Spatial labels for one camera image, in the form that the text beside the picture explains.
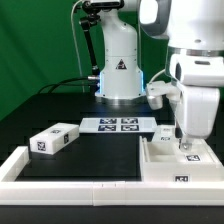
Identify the white cabinet door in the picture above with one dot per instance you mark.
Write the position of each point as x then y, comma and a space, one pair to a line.
198, 153
164, 133

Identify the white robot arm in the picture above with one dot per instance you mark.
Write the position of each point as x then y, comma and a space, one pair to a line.
194, 30

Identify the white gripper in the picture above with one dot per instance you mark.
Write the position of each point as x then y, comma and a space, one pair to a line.
195, 112

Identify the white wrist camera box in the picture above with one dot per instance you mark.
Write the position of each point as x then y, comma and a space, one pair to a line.
156, 90

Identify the white cabinet body box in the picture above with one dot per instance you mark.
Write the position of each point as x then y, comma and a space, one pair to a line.
158, 164

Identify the white U-shaped fence frame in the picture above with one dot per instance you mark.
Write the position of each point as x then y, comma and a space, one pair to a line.
13, 192

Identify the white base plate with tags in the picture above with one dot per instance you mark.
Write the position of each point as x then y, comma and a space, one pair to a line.
118, 125

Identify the white cabinet top block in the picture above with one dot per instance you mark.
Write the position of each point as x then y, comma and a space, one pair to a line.
54, 138

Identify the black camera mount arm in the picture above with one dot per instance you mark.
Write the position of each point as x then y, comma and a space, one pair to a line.
90, 36

